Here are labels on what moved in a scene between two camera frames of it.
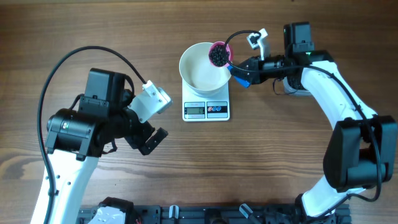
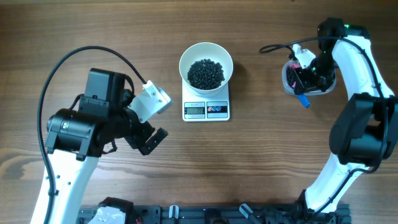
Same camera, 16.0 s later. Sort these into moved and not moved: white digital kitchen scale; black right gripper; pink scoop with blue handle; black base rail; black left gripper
Moved: black right gripper; pink scoop with blue handle
Not moved: white digital kitchen scale; black left gripper; black base rail
